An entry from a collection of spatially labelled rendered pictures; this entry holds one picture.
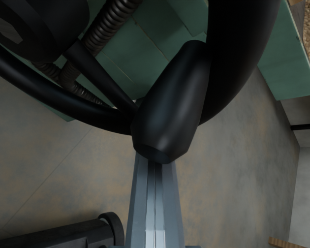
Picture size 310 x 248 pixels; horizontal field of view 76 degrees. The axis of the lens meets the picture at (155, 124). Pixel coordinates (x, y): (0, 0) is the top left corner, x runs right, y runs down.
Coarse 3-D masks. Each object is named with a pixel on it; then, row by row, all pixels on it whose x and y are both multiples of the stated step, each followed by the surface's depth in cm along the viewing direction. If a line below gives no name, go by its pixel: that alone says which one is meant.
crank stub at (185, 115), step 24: (192, 48) 9; (168, 72) 8; (192, 72) 8; (168, 96) 7; (192, 96) 7; (144, 120) 7; (168, 120) 7; (192, 120) 7; (144, 144) 7; (168, 144) 7
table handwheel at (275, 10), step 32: (0, 0) 10; (32, 0) 11; (64, 0) 12; (224, 0) 7; (256, 0) 7; (0, 32) 13; (32, 32) 11; (64, 32) 13; (224, 32) 8; (256, 32) 8; (0, 64) 22; (96, 64) 16; (224, 64) 9; (256, 64) 10; (32, 96) 24; (64, 96) 24; (128, 96) 19; (224, 96) 11; (128, 128) 21
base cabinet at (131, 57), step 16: (96, 0) 32; (128, 32) 35; (144, 32) 34; (112, 48) 40; (128, 48) 38; (144, 48) 36; (112, 64) 43; (128, 64) 42; (144, 64) 40; (160, 64) 38; (80, 80) 55; (128, 80) 46; (144, 80) 44
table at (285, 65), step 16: (176, 0) 17; (192, 0) 17; (288, 0) 23; (304, 0) 29; (192, 16) 18; (288, 16) 23; (192, 32) 19; (272, 32) 25; (288, 32) 25; (272, 48) 27; (288, 48) 26; (304, 48) 26; (272, 64) 29; (288, 64) 28; (304, 64) 27; (272, 80) 31; (288, 80) 30; (304, 80) 29; (288, 96) 33
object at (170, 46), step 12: (144, 0) 29; (156, 0) 28; (144, 12) 30; (156, 12) 29; (168, 12) 29; (144, 24) 32; (156, 24) 31; (168, 24) 30; (180, 24) 30; (156, 36) 33; (168, 36) 32; (180, 36) 31; (204, 36) 30; (168, 48) 34; (180, 48) 33
